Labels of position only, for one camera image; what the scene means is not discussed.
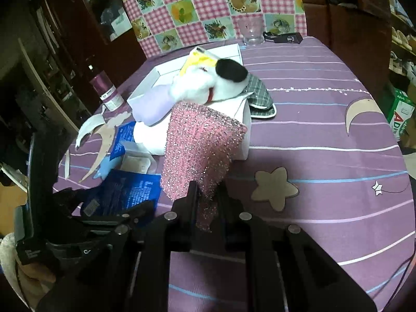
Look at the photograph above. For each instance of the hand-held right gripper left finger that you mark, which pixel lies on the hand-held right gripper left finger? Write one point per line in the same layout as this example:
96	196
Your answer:
192	199

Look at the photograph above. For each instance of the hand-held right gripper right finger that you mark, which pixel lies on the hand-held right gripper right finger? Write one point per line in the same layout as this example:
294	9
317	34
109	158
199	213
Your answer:
224	202

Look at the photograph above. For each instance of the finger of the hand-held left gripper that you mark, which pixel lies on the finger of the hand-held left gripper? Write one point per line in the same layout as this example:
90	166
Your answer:
130	215

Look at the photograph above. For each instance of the blue foil packet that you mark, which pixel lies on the blue foil packet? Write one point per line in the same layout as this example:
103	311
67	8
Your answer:
130	191
121	139

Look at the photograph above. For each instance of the dark red packet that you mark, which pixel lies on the dark red packet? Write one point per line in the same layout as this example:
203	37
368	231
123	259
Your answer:
195	143

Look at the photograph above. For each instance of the white cardboard box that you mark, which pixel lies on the white cardboard box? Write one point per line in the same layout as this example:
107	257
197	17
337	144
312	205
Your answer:
146	139

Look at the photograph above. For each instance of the lavender soft cloth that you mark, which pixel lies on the lavender soft cloth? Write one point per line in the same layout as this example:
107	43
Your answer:
151	105

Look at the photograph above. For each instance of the white plush dog toy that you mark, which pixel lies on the white plush dog toy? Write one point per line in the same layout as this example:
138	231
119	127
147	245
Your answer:
195	87

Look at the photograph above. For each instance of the plaid eye mask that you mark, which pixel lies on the plaid eye mask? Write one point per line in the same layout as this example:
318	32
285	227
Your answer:
258	91

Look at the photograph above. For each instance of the yellow tissue pack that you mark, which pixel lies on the yellow tissue pack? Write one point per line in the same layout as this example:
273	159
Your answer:
198	59

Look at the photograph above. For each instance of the white paper strip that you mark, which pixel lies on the white paper strip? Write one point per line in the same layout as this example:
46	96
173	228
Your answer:
67	165

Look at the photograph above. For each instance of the clear plastic blister tray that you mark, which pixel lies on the clear plastic blister tray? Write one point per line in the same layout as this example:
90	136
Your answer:
138	164

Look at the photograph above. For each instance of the white folded cloth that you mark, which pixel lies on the white folded cloth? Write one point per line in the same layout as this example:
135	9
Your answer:
87	128

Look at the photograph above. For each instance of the purple bottle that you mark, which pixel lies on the purple bottle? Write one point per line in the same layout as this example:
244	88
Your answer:
107	94

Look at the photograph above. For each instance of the purple printed tablecloth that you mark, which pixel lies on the purple printed tablecloth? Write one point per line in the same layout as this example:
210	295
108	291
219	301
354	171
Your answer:
325	136

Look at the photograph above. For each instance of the dark wooden display cabinet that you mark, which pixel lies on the dark wooden display cabinet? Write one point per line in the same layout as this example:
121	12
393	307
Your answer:
74	39

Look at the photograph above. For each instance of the white storage box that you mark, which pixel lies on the white storage box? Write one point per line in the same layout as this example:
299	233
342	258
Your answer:
115	24

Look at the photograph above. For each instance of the clear glass cup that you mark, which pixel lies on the clear glass cup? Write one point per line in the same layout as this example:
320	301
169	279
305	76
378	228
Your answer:
250	32

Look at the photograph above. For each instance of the pink checkered chair cover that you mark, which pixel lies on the pink checkered chair cover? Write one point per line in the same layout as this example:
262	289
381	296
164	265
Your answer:
211	6

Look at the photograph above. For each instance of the green and white carton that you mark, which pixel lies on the green and white carton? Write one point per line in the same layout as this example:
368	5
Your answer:
403	113

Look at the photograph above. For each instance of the brown wooden cabinet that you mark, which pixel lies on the brown wooden cabinet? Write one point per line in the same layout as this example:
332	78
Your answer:
351	39

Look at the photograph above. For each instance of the cluttered shelf rack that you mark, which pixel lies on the cluttered shelf rack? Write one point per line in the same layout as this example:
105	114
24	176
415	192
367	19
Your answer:
401	39

